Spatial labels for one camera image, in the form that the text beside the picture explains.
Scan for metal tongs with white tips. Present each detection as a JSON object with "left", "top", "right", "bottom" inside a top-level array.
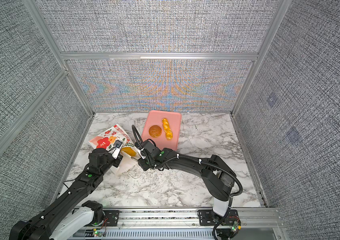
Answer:
[{"left": 134, "top": 147, "right": 147, "bottom": 160}]

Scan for white floral paper bag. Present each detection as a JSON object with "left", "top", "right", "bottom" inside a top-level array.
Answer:
[{"left": 89, "top": 124, "right": 140, "bottom": 175}]

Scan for round brown fake bun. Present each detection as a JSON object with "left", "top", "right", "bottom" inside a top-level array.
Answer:
[{"left": 148, "top": 125, "right": 162, "bottom": 138}]

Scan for yellow twisted fake bread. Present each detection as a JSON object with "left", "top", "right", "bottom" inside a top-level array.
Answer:
[{"left": 162, "top": 118, "right": 173, "bottom": 140}]

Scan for long orange fake bread loaf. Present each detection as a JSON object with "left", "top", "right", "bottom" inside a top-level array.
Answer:
[{"left": 121, "top": 147, "right": 136, "bottom": 157}]

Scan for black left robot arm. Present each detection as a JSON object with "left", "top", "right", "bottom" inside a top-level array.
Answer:
[{"left": 9, "top": 148, "right": 123, "bottom": 240}]

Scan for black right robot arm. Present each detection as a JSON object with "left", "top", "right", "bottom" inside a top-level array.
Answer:
[{"left": 134, "top": 140, "right": 243, "bottom": 223}]

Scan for pink plastic tray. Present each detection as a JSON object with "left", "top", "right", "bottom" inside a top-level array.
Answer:
[{"left": 141, "top": 111, "right": 182, "bottom": 151}]

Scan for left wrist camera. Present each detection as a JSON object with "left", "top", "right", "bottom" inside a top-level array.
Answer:
[{"left": 112, "top": 140, "right": 123, "bottom": 159}]

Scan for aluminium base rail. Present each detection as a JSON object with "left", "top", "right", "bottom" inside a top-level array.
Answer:
[{"left": 31, "top": 206, "right": 285, "bottom": 240}]

